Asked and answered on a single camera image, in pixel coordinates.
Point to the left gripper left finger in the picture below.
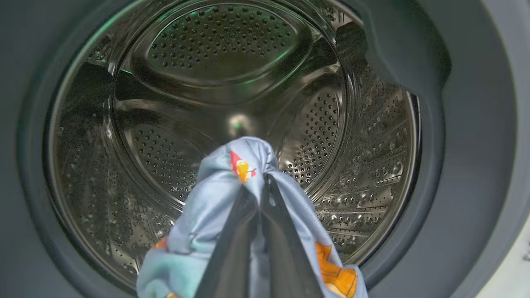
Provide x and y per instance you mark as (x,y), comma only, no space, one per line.
(232,256)

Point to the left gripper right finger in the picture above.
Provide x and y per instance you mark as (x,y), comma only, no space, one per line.
(285,256)

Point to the blue orange printed pyjama garment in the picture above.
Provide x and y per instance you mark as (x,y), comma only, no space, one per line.
(207,223)

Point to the white washing machine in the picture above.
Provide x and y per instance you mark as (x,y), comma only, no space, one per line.
(513,273)

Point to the grey rubber door gasket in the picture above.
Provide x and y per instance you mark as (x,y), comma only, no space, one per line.
(472,124)

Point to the steel perforated washer drum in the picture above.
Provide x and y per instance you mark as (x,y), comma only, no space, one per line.
(223,82)

